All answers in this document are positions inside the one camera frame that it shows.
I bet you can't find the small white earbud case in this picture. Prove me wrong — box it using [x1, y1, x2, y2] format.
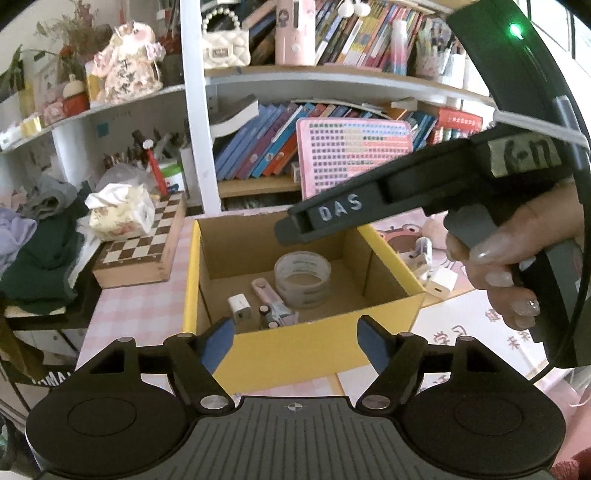
[228, 294, 253, 325]

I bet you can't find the thick paperback book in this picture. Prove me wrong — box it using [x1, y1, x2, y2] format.
[210, 95, 259, 137]

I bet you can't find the pink plush toy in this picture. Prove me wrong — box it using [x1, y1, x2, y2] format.
[422, 217, 451, 241]

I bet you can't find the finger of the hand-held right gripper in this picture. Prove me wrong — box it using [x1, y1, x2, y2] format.
[274, 174, 386, 246]

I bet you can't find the pastel gradient bottle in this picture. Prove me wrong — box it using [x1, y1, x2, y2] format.
[390, 19, 409, 77]

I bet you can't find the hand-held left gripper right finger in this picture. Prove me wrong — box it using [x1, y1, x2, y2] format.
[358, 316, 522, 414]

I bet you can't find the white charger plug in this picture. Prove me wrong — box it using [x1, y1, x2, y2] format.
[422, 268, 459, 296]

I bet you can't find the red white jar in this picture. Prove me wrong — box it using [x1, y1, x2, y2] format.
[62, 74, 90, 116]

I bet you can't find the black keyboard case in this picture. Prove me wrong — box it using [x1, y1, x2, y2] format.
[18, 367, 77, 393]

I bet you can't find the pink checked tablecloth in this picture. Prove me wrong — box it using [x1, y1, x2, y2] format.
[76, 205, 591, 416]

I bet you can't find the wooden chessboard box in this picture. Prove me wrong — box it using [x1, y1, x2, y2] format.
[92, 191, 188, 289]

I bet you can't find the pink learning tablet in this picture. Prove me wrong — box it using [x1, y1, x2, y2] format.
[295, 117, 414, 201]

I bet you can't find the white pen cup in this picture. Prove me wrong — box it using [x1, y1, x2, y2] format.
[445, 41, 467, 90]

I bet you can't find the green white pen holder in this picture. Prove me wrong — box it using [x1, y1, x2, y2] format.
[131, 129, 188, 195]

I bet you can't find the row of blue books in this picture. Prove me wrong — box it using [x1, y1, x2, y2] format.
[213, 102, 439, 182]

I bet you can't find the white quilted handbag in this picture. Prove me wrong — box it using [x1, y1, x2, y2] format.
[202, 9, 251, 70]

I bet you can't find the red book box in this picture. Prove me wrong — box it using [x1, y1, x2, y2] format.
[436, 108, 483, 141]

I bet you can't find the pile of clothes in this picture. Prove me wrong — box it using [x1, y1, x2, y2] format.
[0, 173, 100, 315]

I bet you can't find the row of colourful books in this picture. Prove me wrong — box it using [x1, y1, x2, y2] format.
[315, 0, 426, 70]

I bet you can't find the white shelf unit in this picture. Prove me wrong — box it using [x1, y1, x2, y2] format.
[0, 0, 499, 217]

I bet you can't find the pink gift box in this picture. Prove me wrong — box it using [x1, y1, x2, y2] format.
[41, 97, 65, 125]

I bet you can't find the floral rabbit doll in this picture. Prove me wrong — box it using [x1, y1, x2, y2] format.
[88, 23, 164, 104]

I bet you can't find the yellow cardboard box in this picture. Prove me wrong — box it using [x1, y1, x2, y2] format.
[182, 210, 426, 398]

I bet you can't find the pink patterned pen cup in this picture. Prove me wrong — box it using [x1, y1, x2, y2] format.
[414, 28, 451, 81]

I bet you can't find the person's right hand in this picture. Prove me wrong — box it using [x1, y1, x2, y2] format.
[445, 178, 583, 343]

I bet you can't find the pink cylinder container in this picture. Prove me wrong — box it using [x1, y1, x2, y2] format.
[276, 0, 317, 65]

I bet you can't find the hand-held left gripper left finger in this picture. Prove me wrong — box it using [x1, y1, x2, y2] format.
[76, 318, 235, 414]

